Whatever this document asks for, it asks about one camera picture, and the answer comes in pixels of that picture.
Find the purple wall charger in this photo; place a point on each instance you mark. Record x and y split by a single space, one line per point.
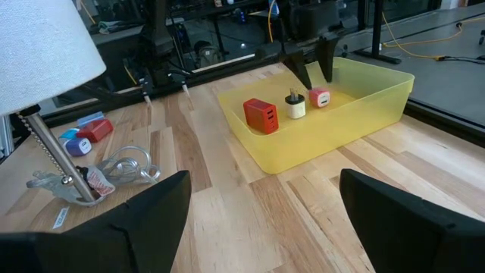
77 147

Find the black aluminium table frame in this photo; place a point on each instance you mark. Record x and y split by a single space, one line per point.
227 70

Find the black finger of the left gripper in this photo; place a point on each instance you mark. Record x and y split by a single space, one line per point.
299 64
327 53

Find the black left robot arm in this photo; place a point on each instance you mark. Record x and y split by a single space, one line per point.
157 26

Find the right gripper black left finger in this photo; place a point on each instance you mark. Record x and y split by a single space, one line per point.
132 235

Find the red multi-port wall charger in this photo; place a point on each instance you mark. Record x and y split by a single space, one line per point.
261 115

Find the light blue wall charger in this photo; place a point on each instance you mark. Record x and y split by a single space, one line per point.
90 117

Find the teal wall charger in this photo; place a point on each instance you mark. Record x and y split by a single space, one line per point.
69 133

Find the black metal stand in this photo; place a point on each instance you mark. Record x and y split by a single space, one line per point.
377 26

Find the crimson wall charger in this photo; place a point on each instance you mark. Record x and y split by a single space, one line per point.
94 130

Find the yellow translucent plastic bin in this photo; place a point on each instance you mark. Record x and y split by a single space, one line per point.
322 140

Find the black and cream wall charger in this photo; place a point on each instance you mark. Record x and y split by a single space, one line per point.
295 108

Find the pink wall charger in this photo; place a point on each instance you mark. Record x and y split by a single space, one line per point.
319 98

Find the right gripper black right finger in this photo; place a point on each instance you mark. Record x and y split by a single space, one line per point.
409 235

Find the olive backpack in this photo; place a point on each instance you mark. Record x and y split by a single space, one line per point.
208 57

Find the white shade wooden base lamp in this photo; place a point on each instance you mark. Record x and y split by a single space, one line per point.
41 49

